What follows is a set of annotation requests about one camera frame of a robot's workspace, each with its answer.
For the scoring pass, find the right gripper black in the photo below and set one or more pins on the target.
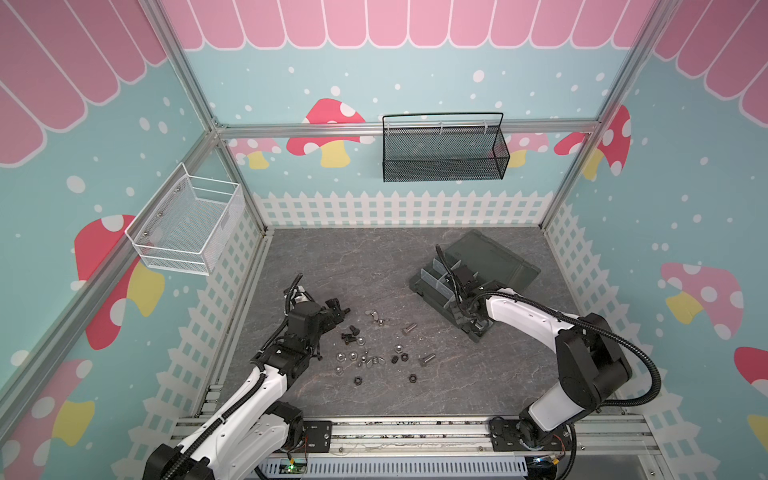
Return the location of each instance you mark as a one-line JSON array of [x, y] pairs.
[[459, 289]]

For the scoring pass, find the white wire mesh basket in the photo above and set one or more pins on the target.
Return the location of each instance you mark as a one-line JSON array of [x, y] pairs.
[[187, 224]]

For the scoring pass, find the dark green compartment organizer box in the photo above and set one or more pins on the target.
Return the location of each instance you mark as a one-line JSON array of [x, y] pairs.
[[483, 255]]

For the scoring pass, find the black wire mesh basket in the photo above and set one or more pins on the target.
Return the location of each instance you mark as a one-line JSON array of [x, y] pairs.
[[433, 147]]

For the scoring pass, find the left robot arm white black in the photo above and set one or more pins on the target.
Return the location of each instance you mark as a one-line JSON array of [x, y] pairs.
[[254, 422]]

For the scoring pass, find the silver washers cluster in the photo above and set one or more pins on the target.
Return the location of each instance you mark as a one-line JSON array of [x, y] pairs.
[[355, 359]]

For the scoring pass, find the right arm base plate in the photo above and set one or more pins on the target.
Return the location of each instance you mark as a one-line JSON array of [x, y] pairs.
[[523, 435]]

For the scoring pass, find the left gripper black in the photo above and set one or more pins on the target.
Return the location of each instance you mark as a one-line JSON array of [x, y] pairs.
[[326, 318]]

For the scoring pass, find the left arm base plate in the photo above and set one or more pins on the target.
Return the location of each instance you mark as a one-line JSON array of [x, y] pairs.
[[309, 437]]

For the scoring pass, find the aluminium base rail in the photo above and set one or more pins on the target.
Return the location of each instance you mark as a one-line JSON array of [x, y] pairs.
[[601, 434]]

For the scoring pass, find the white slotted cable duct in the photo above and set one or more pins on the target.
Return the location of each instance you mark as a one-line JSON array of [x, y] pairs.
[[505, 467]]

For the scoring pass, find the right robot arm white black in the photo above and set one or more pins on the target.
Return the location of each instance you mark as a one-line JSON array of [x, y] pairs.
[[590, 358]]

